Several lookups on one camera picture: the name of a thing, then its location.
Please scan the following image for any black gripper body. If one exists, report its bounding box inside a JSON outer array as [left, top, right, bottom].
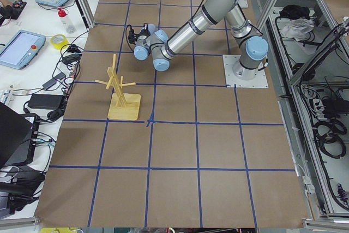
[[128, 27, 147, 44]]

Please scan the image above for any light blue plastic cup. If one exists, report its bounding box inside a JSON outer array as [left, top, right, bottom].
[[143, 23, 156, 36]]

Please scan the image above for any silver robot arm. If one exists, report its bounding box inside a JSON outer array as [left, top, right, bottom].
[[126, 0, 269, 80]]

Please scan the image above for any wooden cup rack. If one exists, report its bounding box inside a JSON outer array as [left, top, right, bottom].
[[95, 54, 141, 121]]

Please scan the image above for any red capped squeeze bottle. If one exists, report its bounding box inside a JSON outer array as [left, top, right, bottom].
[[58, 8, 76, 34]]

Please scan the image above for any yellow tape roll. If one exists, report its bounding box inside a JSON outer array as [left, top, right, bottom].
[[50, 34, 69, 50]]

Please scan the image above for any near teach pendant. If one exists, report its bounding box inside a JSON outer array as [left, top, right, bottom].
[[1, 30, 46, 69]]

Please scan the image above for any black power adapter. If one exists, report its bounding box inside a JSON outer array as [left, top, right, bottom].
[[28, 94, 63, 110]]

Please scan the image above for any black laptop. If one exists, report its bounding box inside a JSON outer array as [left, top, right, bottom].
[[1, 103, 39, 168]]

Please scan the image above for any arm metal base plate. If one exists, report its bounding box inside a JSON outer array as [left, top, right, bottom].
[[238, 0, 248, 9], [222, 55, 268, 88]]

